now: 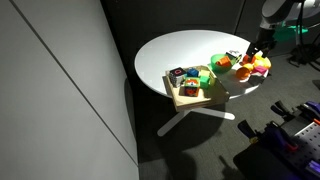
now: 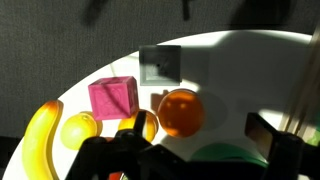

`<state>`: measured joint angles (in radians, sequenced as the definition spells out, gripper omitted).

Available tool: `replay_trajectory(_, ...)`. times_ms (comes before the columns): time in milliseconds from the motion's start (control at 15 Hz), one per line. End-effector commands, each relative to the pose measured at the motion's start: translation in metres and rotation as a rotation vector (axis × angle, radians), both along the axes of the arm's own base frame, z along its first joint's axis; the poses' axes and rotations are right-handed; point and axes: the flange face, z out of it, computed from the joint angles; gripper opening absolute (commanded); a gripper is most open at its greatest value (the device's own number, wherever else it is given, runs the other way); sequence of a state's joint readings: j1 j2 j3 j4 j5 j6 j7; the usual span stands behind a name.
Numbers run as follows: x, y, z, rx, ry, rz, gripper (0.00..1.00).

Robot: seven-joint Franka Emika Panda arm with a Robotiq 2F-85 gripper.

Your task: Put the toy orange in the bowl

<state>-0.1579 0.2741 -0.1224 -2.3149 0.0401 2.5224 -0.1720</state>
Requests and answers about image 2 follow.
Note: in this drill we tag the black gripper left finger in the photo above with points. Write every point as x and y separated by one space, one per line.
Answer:
140 121

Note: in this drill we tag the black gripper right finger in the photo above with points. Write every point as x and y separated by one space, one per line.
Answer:
263 133

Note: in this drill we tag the toy orange fruit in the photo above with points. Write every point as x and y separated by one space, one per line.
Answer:
181 113

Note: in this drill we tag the small yellow-orange toy fruit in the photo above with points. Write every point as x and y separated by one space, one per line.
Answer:
152 125

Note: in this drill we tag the pink toy cube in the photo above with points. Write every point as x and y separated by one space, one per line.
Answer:
113 98

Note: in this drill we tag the green plastic bowl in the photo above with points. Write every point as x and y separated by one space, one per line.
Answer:
226 151

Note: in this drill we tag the grey toy cube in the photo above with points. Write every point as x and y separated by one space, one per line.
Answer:
160 66

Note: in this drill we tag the yellow toy lemon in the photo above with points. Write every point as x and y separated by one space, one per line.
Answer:
78 131

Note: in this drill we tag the yellow toy banana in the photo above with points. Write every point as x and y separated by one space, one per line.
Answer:
36 143

